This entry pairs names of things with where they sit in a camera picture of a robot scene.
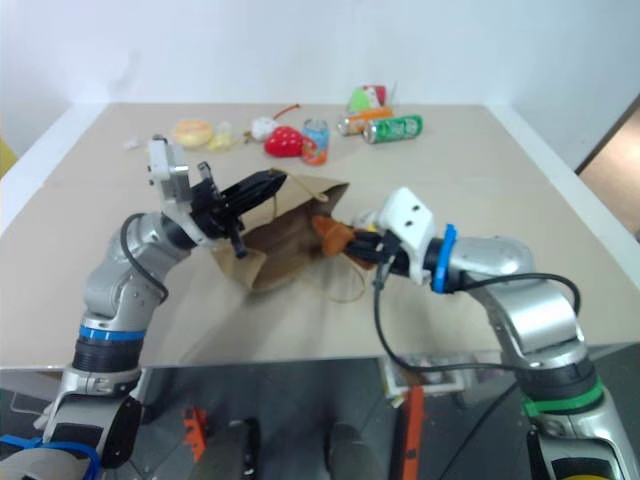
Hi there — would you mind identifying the white plush toy red string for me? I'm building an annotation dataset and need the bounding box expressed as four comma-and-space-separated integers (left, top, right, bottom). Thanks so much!
243, 103, 301, 142

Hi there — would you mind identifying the red strawberry plush toy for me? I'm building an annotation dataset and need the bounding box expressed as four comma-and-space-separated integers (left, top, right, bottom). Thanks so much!
263, 125, 307, 161

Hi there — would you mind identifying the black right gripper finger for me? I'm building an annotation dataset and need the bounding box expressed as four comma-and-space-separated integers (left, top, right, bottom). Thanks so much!
343, 243, 381, 267
348, 227, 387, 247

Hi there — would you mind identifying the green and red snack pouch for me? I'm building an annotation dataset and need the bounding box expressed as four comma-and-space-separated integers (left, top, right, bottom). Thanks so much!
344, 84, 389, 113

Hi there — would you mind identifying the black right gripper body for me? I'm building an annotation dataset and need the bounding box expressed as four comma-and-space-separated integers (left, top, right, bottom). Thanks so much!
375, 229, 410, 275

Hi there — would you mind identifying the orange upright post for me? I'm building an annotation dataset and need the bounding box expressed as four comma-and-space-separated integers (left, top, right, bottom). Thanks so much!
401, 386, 427, 480

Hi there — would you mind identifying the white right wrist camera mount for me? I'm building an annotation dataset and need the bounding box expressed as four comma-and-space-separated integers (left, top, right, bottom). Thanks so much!
375, 187, 437, 287

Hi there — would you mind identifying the brown door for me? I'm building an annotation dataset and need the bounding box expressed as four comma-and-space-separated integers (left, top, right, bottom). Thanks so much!
574, 93, 640, 201

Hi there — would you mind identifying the blue cable tie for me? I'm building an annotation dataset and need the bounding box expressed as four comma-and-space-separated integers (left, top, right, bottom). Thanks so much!
0, 433, 103, 472

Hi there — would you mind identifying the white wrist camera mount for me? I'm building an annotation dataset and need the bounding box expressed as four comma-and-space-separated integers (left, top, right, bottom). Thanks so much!
146, 138, 212, 247
375, 187, 437, 287

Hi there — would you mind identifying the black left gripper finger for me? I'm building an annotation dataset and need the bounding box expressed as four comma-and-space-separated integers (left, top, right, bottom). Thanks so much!
224, 188, 282, 219
219, 169, 290, 202

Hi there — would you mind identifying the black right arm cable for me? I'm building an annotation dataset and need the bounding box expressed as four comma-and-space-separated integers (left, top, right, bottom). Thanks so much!
372, 238, 584, 374

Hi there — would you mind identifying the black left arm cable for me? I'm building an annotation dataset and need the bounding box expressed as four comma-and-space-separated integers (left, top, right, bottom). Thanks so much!
119, 213, 170, 304

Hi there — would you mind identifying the green drink can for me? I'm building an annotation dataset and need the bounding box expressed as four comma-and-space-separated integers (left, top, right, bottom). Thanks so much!
363, 114, 424, 146

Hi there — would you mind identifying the brown paper bag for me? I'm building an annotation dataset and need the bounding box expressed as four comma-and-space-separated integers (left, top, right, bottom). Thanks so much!
209, 168, 370, 304

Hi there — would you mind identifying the bread bun plush toy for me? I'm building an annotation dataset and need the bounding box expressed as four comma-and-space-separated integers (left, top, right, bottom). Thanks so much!
171, 118, 214, 149

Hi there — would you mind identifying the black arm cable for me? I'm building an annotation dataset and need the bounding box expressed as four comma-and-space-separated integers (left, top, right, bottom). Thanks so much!
372, 238, 584, 374
119, 213, 170, 304

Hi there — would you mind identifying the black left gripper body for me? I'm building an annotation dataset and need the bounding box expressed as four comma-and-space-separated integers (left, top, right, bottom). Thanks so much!
188, 161, 249, 260

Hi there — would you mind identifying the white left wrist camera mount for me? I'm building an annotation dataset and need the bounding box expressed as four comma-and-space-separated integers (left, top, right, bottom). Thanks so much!
146, 138, 212, 247

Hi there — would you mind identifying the brown plush toy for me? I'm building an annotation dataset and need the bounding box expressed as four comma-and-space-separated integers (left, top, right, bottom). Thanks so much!
311, 214, 359, 258

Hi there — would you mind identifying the yellow object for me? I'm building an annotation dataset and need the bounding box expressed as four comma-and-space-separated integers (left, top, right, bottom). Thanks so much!
0, 138, 19, 177

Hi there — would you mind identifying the printed paper sheet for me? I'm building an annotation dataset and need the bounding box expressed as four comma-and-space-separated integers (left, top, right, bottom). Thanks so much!
383, 351, 479, 402

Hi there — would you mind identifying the blue orange drink can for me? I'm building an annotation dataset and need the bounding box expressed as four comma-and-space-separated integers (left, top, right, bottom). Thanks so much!
300, 118, 332, 167

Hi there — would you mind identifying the orange floor stand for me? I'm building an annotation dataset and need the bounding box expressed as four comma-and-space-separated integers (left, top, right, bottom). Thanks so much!
182, 405, 209, 464

